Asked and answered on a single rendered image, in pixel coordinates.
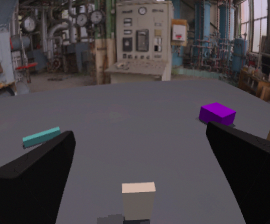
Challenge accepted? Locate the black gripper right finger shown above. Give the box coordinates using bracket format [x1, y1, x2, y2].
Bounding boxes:
[206, 121, 270, 224]

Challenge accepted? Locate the teal rectangular bar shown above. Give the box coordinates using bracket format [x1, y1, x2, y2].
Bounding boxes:
[22, 127, 60, 147]

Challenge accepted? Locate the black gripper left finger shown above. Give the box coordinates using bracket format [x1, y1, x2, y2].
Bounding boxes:
[0, 131, 76, 224]

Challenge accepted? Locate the purple block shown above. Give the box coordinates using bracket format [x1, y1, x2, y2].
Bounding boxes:
[199, 103, 236, 125]

